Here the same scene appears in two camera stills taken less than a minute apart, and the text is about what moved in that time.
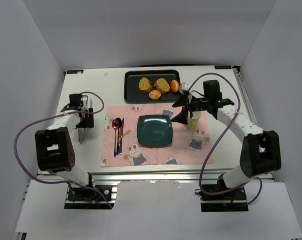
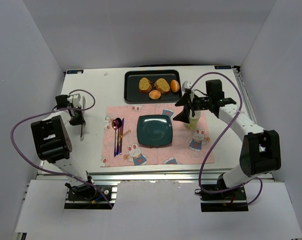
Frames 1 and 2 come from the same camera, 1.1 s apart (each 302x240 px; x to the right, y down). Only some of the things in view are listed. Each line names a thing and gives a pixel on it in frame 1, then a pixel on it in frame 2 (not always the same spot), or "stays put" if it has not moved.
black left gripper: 85,121 -> 77,119
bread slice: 162,86 stays put
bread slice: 144,85 stays put
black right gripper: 188,105 stays put
